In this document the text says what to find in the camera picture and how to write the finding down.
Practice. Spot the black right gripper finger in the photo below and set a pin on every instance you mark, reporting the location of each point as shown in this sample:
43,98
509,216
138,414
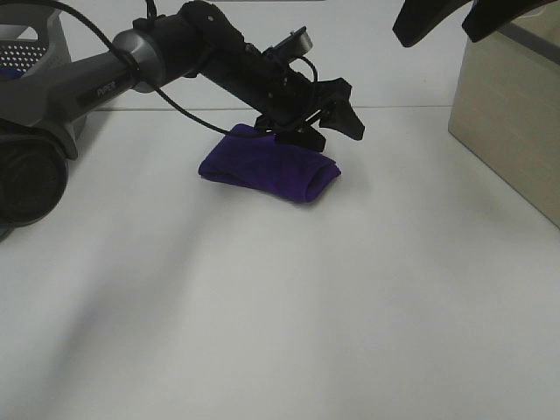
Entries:
417,18
488,16

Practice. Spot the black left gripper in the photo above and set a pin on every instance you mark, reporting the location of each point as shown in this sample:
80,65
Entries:
289,103

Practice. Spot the purple towel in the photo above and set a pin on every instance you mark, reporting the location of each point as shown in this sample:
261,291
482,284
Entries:
243,158
8,74

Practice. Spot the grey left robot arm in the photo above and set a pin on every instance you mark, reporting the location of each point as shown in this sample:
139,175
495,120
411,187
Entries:
154,52

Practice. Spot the beige storage bin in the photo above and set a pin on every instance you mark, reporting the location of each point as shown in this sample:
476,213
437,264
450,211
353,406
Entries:
506,112

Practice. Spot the grey perforated plastic basket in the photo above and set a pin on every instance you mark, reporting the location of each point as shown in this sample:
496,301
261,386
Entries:
33,41

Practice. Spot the purple towel in basket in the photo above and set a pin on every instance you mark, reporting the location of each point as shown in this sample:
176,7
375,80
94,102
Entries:
8,74

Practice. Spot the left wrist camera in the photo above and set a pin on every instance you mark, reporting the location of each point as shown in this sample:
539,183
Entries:
297,44

